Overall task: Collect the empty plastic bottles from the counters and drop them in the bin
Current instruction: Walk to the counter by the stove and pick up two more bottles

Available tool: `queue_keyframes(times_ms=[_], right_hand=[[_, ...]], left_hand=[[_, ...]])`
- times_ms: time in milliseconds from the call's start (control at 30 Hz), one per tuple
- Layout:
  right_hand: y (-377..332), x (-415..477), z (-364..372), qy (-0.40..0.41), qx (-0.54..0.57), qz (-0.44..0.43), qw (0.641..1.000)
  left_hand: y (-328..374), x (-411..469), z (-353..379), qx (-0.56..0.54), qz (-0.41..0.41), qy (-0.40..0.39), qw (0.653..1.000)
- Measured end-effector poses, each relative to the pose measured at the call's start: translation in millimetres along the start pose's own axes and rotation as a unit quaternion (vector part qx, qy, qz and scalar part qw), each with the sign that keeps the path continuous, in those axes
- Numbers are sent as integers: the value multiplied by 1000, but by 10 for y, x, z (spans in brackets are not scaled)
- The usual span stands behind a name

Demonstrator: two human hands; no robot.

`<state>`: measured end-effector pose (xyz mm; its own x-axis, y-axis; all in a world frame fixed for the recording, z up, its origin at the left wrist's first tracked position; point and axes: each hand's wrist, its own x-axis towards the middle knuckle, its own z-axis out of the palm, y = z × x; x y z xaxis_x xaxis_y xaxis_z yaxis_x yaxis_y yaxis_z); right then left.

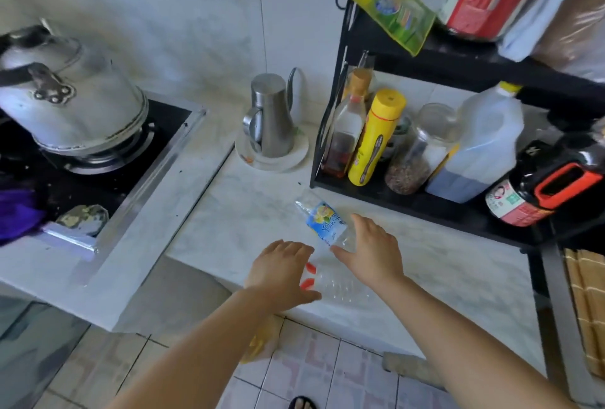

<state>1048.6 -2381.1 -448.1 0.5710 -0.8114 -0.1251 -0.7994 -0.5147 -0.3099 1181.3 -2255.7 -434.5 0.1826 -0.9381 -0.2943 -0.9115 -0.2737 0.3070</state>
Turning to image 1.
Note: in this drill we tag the person's right hand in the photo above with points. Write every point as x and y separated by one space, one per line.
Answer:
373 257

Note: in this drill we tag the person's left hand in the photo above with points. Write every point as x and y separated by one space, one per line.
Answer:
274 271

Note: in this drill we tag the person's left thumb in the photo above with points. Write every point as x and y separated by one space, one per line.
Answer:
305 297

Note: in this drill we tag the person's right thumb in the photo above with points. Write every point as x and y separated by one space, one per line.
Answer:
342 255

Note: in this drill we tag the clear plastic bottle blue label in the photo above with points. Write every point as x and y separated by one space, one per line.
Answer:
326 224

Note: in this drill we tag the person's left forearm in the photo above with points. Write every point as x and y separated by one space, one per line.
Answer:
198 356

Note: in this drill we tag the person's right forearm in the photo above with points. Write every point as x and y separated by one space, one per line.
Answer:
463 347

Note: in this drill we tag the person's foot in sandal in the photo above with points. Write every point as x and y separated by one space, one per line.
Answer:
302 404

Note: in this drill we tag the white saucer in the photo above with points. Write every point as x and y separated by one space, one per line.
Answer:
288 160

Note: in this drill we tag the yellow seasoning bottle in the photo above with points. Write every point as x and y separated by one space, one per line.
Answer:
373 139

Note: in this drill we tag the glass spice jar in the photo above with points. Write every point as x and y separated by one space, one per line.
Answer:
416 153

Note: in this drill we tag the oil bottle orange cap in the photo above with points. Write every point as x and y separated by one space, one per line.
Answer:
347 130

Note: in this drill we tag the grey stone block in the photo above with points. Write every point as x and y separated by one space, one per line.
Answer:
411 368

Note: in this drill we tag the stainless steel oil pot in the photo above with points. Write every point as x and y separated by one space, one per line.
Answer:
272 115

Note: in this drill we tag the white plastic jug yellow cap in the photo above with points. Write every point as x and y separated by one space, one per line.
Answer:
482 144

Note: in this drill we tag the thin glass bottle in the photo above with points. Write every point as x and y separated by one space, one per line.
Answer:
366 63

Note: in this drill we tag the black metal rack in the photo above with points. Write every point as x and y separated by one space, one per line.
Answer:
425 56

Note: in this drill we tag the black gas stove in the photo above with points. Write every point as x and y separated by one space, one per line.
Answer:
142 153

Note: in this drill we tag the crumpled foil piece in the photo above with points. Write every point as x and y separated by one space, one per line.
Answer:
82 219

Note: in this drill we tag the bamboo mat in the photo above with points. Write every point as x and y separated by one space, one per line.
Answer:
588 309

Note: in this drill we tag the purple cloth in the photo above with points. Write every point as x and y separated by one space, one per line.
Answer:
16 215

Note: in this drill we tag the pale blue plastic bag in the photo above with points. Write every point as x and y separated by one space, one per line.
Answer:
543 21

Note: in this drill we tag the aluminium kettle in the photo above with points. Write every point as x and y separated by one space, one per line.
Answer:
71 92

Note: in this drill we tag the brown plastic bag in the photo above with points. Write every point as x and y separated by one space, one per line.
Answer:
576 30

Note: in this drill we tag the black wall hook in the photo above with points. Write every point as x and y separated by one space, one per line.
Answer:
340 1

